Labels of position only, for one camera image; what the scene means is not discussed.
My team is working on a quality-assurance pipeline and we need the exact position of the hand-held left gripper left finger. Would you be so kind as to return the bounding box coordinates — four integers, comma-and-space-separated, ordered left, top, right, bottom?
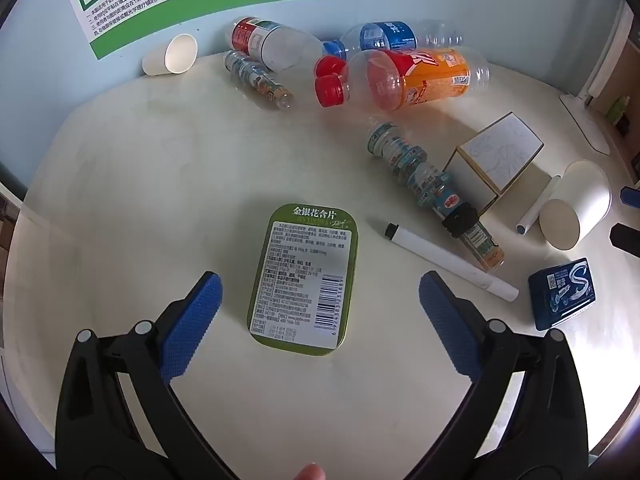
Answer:
55, 271, 236, 480

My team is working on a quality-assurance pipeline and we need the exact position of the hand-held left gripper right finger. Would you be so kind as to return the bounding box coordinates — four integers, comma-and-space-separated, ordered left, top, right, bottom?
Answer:
405, 270, 588, 480

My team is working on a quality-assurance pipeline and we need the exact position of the white paper cup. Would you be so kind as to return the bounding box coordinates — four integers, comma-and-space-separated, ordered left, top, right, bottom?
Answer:
141, 34, 199, 77
539, 160, 612, 252

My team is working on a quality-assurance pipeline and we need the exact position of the green rectangular tin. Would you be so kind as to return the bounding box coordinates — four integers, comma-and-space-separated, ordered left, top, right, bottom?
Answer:
246, 203, 359, 357

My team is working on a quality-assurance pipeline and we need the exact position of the blue label plastic bottle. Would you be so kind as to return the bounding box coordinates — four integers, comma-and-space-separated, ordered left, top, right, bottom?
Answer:
322, 20, 463, 61

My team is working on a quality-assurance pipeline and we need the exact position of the black cap white marker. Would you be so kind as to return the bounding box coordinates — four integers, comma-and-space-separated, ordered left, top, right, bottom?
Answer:
384, 222, 520, 303

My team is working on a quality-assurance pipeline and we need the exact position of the small green bottle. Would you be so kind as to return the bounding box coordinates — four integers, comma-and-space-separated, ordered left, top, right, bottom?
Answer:
607, 95, 633, 136

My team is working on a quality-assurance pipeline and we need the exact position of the dark blue gum box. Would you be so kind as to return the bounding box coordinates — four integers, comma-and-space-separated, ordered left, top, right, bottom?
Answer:
528, 257, 597, 332

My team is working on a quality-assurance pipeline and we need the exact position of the blue cap white marker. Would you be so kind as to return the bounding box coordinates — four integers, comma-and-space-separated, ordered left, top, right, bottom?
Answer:
516, 175, 562, 235

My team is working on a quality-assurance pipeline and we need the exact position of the white cardboard box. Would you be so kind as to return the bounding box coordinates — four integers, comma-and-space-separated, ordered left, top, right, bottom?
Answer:
442, 112, 545, 216

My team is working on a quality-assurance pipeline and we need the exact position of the slim printed plastic bottle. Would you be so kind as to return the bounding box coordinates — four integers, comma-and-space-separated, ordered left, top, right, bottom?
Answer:
366, 119, 458, 211
223, 50, 294, 111

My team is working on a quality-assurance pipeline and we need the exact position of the orange label plastic bottle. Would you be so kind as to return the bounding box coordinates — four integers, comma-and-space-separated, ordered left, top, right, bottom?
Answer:
315, 47, 492, 112

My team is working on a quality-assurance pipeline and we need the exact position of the red cap plastic bottle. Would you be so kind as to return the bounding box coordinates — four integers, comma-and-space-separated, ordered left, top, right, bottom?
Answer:
314, 55, 351, 81

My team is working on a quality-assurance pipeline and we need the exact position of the red label plastic bottle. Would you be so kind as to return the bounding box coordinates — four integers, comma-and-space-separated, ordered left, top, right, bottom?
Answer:
231, 16, 326, 72

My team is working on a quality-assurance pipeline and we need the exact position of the black ring slim bottle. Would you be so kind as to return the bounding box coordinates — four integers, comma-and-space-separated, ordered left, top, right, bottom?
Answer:
440, 200, 506, 274

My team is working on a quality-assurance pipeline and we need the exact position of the green striped wall poster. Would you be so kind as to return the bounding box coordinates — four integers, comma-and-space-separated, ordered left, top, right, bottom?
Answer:
57, 0, 335, 59

